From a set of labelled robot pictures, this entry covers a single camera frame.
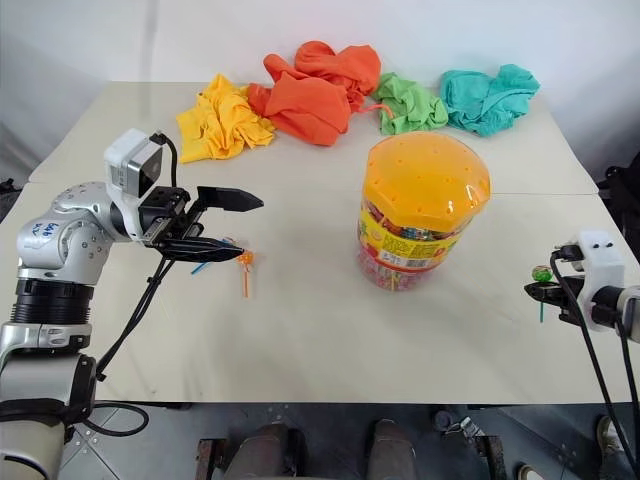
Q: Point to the crumpled orange cloth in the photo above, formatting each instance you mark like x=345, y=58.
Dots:
x=310, y=100

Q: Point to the black equipment behind table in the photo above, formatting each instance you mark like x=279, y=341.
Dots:
x=625, y=200

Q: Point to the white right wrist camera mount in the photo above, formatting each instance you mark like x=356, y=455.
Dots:
x=602, y=270

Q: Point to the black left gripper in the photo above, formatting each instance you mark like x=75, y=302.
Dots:
x=167, y=210

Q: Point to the dark rounded shape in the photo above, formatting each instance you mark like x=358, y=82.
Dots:
x=267, y=452
x=391, y=450

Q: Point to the clear plastic lollipop jar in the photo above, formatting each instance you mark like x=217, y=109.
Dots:
x=400, y=250

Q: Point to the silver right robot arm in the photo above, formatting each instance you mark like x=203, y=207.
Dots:
x=627, y=312

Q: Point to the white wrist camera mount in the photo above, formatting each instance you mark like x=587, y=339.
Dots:
x=602, y=270
x=122, y=160

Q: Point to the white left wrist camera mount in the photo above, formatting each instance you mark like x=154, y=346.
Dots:
x=122, y=160

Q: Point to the crumpled teal cloth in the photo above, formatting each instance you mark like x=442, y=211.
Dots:
x=485, y=100

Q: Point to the black clamp under table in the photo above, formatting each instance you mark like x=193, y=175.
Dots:
x=452, y=422

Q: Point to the rusty metal bracket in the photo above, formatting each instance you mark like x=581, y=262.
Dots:
x=492, y=457
x=207, y=460

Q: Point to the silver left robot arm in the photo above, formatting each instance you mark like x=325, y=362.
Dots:
x=55, y=240

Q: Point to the green lollipop with green stick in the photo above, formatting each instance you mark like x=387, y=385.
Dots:
x=541, y=274

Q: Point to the orange jar lid with holes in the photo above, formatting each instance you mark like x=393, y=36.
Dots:
x=425, y=175

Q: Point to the white shoe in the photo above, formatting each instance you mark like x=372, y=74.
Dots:
x=607, y=437
x=529, y=472

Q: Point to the orange lollipop with orange stick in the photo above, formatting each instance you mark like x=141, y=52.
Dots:
x=245, y=260

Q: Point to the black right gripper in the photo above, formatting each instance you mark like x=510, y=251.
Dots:
x=570, y=297

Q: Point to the dark object beside table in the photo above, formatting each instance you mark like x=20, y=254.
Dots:
x=9, y=197

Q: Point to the lollipop with blue stick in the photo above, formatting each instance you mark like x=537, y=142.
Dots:
x=199, y=269

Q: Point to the crumpled light green cloth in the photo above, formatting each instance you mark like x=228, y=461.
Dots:
x=407, y=107

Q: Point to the crumpled yellow cloth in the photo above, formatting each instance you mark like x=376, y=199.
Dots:
x=225, y=122

